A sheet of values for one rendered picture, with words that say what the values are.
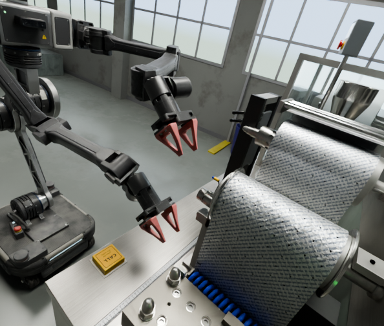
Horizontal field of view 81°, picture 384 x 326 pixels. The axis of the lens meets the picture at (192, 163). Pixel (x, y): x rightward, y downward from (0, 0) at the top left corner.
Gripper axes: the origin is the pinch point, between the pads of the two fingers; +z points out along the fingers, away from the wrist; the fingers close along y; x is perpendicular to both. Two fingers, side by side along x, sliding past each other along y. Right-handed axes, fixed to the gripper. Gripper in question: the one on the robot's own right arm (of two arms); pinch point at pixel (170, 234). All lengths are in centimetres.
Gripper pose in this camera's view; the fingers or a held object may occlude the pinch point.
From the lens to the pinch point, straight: 67.0
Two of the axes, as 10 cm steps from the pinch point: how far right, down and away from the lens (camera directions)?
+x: 5.7, -5.1, -6.5
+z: 5.5, 8.2, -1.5
